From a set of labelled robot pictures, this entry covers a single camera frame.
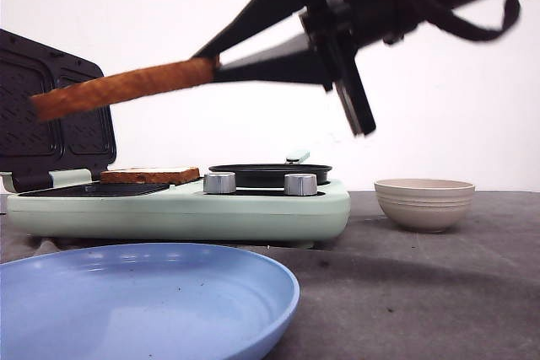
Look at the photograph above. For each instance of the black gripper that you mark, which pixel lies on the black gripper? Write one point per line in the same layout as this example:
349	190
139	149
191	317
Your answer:
324	55

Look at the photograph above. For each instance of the white bread slice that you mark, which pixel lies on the white bread slice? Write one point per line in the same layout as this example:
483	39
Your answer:
100	92
174	176

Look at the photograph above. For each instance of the beige ribbed bowl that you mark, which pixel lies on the beige ribbed bowl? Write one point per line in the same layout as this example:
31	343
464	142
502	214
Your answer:
425	205

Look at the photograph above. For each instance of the breakfast maker hinged lid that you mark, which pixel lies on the breakfast maker hinged lid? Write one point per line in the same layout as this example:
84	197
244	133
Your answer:
31	149

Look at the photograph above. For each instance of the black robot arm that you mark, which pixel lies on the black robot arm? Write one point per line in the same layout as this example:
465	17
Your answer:
474	20

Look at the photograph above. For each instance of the mint green breakfast maker base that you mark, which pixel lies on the mint green breakfast maker base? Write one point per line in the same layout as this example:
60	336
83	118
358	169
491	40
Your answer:
181	212

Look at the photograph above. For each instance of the small black frying pan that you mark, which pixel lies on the small black frying pan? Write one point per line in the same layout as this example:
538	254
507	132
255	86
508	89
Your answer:
272	175

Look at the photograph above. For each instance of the right silver control knob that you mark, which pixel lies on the right silver control knob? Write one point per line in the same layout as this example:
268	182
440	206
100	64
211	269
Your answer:
302	184

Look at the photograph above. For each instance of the silver control knob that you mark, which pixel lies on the silver control knob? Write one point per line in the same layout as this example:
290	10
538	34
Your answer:
302	184
219	183

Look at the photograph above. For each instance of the left silver control knob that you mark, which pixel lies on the left silver control knob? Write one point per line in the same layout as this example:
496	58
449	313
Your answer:
219	183

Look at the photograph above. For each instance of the blue round plate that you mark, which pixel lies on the blue round plate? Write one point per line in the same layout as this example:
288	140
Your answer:
145	301

